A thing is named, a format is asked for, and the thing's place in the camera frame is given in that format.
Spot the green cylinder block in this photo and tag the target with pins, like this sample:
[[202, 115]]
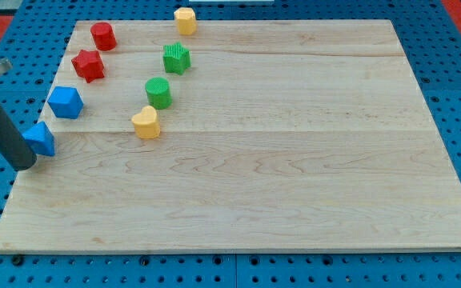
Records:
[[158, 93]]

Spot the wooden board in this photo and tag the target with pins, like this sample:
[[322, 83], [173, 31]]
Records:
[[283, 137]]

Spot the green star block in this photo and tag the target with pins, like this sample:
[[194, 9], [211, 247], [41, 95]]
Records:
[[176, 58]]

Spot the red cylinder block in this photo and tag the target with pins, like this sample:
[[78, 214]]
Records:
[[103, 36]]

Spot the yellow heart block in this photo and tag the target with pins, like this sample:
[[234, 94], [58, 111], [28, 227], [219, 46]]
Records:
[[146, 123]]

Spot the red star block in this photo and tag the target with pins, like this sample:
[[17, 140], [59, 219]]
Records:
[[88, 64]]

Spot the blue triangle block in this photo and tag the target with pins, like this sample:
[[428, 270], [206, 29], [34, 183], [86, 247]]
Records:
[[40, 139]]

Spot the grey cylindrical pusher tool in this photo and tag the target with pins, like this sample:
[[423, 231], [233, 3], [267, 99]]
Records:
[[13, 146]]

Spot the yellow hexagon block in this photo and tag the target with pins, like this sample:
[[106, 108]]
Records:
[[185, 20]]

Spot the blue cube block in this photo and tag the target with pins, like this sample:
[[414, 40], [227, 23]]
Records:
[[65, 102]]

